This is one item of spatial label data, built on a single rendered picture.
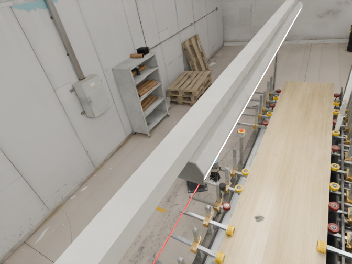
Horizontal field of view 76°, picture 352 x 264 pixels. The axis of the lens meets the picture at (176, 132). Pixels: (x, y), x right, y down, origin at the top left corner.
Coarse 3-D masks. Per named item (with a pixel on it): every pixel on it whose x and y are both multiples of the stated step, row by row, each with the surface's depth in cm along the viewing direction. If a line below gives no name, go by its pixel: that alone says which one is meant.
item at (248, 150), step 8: (272, 96) 407; (264, 120) 363; (256, 136) 326; (248, 144) 314; (248, 152) 301; (240, 168) 281; (240, 176) 277; (232, 184) 262; (232, 192) 254; (224, 200) 247; (216, 216) 233; (208, 232) 218; (216, 232) 223; (208, 240) 214; (208, 248) 208
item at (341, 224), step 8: (336, 144) 303; (336, 160) 278; (336, 176) 258; (344, 192) 229; (336, 200) 232; (344, 200) 222; (328, 208) 267; (344, 208) 216; (328, 216) 257; (336, 216) 217; (344, 216) 210; (336, 224) 211; (344, 224) 192; (344, 232) 187; (328, 240) 231; (336, 240) 199; (344, 240) 181; (344, 248) 177; (328, 256) 217; (336, 256) 187
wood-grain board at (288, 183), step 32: (288, 96) 361; (320, 96) 345; (288, 128) 296; (320, 128) 286; (256, 160) 260; (288, 160) 252; (320, 160) 244; (256, 192) 225; (288, 192) 219; (320, 192) 213; (256, 224) 198; (288, 224) 193; (320, 224) 189; (256, 256) 177; (288, 256) 173; (320, 256) 170
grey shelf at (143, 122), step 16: (128, 64) 422; (128, 80) 418; (144, 80) 512; (160, 80) 497; (128, 96) 444; (144, 96) 451; (160, 96) 526; (128, 112) 473; (144, 112) 478; (160, 112) 543; (144, 128) 480
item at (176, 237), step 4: (168, 232) 199; (172, 236) 195; (176, 236) 195; (180, 236) 194; (180, 240) 192; (184, 240) 191; (188, 240) 190; (188, 244) 189; (200, 248) 183; (204, 248) 183; (204, 252) 182; (208, 252) 179; (212, 252) 178; (216, 252) 178; (212, 256) 178
